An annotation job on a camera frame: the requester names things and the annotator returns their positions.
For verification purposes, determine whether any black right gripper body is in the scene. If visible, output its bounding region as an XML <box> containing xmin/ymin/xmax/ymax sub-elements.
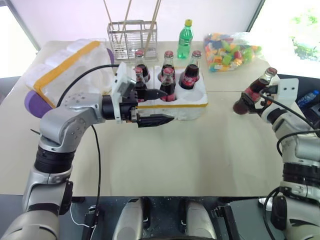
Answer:
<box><xmin>252</xmin><ymin>85</ymin><xmax>278</xmax><ymax>116</ymax></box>

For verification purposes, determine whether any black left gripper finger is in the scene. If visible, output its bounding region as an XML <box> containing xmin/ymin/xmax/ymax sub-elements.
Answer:
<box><xmin>136</xmin><ymin>113</ymin><xmax>175</xmax><ymax>129</ymax></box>
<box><xmin>143</xmin><ymin>88</ymin><xmax>168</xmax><ymax>103</ymax></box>

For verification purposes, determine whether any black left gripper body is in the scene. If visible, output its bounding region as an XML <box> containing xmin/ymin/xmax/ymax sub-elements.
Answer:
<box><xmin>119</xmin><ymin>85</ymin><xmax>149</xmax><ymax>125</ymax></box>

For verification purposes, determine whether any glass cola bottle red cap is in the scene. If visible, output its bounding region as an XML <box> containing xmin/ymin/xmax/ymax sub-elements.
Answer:
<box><xmin>134</xmin><ymin>49</ymin><xmax>152</xmax><ymax>84</ymax></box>
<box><xmin>232</xmin><ymin>67</ymin><xmax>279</xmax><ymax>116</ymax></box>
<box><xmin>163</xmin><ymin>50</ymin><xmax>175</xmax><ymax>74</ymax></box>
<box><xmin>133</xmin><ymin>67</ymin><xmax>149</xmax><ymax>101</ymax></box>
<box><xmin>159</xmin><ymin>67</ymin><xmax>177</xmax><ymax>102</ymax></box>
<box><xmin>180</xmin><ymin>50</ymin><xmax>203</xmax><ymax>91</ymax></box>

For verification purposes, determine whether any white foam crate yellow tape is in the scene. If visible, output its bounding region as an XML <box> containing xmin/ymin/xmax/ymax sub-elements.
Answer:
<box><xmin>124</xmin><ymin>64</ymin><xmax>209</xmax><ymax>122</ymax></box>

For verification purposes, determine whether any black flat box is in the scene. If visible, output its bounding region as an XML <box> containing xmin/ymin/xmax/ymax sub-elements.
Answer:
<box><xmin>211</xmin><ymin>199</ymin><xmax>266</xmax><ymax>240</ymax></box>

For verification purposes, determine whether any blue label water bottle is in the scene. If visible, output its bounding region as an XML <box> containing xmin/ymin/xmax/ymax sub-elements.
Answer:
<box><xmin>295</xmin><ymin>90</ymin><xmax>320</xmax><ymax>109</ymax></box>

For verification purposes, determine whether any clear bag of colourful blocks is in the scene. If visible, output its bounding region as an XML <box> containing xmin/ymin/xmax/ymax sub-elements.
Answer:
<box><xmin>202</xmin><ymin>31</ymin><xmax>262</xmax><ymax>74</ymax></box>

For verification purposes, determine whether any green soda bottle yellow cap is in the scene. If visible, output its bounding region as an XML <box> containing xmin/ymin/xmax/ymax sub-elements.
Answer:
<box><xmin>177</xmin><ymin>19</ymin><xmax>195</xmax><ymax>60</ymax></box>

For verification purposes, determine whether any wooden stick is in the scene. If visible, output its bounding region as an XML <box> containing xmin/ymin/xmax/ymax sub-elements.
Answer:
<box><xmin>103</xmin><ymin>0</ymin><xmax>120</xmax><ymax>47</ymax></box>
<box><xmin>144</xmin><ymin>0</ymin><xmax>161</xmax><ymax>52</ymax></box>
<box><xmin>147</xmin><ymin>0</ymin><xmax>163</xmax><ymax>52</ymax></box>
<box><xmin>116</xmin><ymin>0</ymin><xmax>133</xmax><ymax>46</ymax></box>

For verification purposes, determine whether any grey rounded shell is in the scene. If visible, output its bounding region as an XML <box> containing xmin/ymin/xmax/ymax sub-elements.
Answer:
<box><xmin>183</xmin><ymin>199</ymin><xmax>219</xmax><ymax>240</ymax></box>
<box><xmin>112</xmin><ymin>198</ymin><xmax>151</xmax><ymax>240</ymax></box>

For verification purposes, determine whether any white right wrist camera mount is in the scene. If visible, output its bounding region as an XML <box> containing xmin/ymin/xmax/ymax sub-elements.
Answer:
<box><xmin>270</xmin><ymin>77</ymin><xmax>300</xmax><ymax>104</ymax></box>

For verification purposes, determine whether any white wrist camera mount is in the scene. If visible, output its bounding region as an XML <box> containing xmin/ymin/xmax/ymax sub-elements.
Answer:
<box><xmin>110</xmin><ymin>62</ymin><xmax>138</xmax><ymax>125</ymax></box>
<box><xmin>270</xmin><ymin>77</ymin><xmax>300</xmax><ymax>104</ymax></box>

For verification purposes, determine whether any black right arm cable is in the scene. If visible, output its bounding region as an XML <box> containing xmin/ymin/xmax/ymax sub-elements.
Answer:
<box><xmin>258</xmin><ymin>88</ymin><xmax>320</xmax><ymax>157</ymax></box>

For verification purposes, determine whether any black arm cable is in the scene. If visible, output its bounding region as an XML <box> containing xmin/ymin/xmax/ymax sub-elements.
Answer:
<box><xmin>55</xmin><ymin>64</ymin><xmax>121</xmax><ymax>213</ymax></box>
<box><xmin>258</xmin><ymin>88</ymin><xmax>320</xmax><ymax>157</ymax></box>

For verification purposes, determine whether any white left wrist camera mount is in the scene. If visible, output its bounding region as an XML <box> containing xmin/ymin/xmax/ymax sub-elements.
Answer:
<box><xmin>110</xmin><ymin>62</ymin><xmax>138</xmax><ymax>125</ymax></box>

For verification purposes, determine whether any metal wire rack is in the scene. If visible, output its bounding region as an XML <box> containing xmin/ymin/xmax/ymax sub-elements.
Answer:
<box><xmin>107</xmin><ymin>20</ymin><xmax>159</xmax><ymax>62</ymax></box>

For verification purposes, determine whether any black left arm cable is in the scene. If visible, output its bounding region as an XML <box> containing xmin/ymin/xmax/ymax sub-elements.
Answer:
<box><xmin>55</xmin><ymin>64</ymin><xmax>121</xmax><ymax>213</ymax></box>

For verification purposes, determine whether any dark window frame bar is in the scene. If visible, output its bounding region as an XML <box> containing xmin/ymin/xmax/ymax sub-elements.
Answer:
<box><xmin>245</xmin><ymin>0</ymin><xmax>266</xmax><ymax>33</ymax></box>

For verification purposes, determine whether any thin white wire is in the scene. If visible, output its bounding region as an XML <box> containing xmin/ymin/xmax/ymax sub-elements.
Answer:
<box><xmin>69</xmin><ymin>201</ymin><xmax>97</xmax><ymax>229</ymax></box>

